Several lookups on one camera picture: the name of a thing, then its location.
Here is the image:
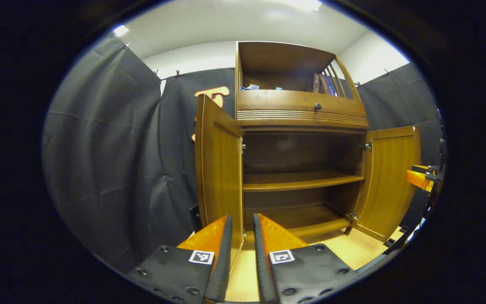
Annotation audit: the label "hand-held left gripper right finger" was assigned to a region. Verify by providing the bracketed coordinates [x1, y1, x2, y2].
[254, 213, 359, 304]

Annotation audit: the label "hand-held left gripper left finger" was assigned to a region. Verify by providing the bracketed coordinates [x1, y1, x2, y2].
[127, 214, 233, 304]

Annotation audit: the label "wooden double-door shoe cabinet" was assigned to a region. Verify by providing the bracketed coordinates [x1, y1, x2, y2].
[235, 41, 370, 243]

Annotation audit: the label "wooden inner cabinet shelf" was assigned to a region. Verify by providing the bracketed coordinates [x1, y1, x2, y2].
[243, 171, 365, 193]

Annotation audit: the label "wooden drawer with black knob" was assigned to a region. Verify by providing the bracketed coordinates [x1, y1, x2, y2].
[236, 90, 369, 129]

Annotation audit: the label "black backdrop cloth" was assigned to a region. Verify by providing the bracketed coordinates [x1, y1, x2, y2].
[42, 34, 444, 271]

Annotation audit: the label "large ceiling light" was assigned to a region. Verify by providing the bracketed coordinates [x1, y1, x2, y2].
[277, 0, 321, 12]

